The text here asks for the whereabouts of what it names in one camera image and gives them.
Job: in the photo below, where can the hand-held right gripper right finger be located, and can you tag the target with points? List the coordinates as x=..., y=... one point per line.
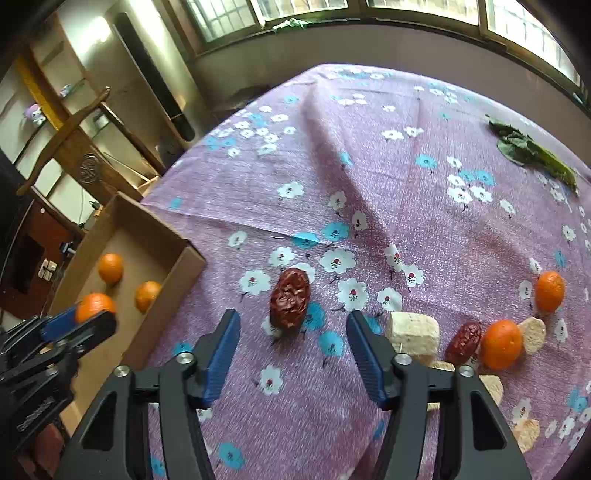
x=367, y=355

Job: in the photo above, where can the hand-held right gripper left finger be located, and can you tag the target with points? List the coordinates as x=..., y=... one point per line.
x=221, y=350

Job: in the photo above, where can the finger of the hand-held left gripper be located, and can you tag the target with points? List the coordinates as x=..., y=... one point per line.
x=57, y=325
x=92, y=330

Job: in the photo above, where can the orange mandarin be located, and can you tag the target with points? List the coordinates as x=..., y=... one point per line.
x=549, y=290
x=147, y=296
x=94, y=303
x=501, y=345
x=111, y=267

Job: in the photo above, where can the large wrinkled red date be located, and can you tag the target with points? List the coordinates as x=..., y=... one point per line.
x=290, y=297

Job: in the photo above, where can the small red date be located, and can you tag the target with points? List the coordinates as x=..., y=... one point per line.
x=463, y=344

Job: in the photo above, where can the brown cardboard box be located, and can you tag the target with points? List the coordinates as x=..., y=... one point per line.
x=138, y=240

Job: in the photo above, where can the large beige biscuit block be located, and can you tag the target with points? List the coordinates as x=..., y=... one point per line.
x=412, y=334

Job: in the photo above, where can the white power strip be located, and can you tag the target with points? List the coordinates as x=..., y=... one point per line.
x=47, y=270

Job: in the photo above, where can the carved wooden chair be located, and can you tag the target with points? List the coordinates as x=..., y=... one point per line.
x=90, y=166

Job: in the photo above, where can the beige biscuit piece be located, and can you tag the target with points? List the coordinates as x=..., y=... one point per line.
x=532, y=334

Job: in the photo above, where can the purple floral tablecloth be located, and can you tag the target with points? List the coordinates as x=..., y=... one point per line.
x=369, y=184

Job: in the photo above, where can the purple plush toy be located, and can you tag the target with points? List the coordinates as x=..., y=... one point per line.
x=34, y=114

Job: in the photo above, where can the green leafy vegetable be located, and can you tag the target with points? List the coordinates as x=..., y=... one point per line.
x=531, y=150

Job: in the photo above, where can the white tower air conditioner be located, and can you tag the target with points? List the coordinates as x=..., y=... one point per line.
x=152, y=69

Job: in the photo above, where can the green cloth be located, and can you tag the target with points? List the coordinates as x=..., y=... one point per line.
x=290, y=25

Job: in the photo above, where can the barred window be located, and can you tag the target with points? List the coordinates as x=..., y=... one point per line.
x=369, y=9

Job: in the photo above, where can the wooden wall shelf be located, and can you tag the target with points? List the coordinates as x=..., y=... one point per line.
x=41, y=83

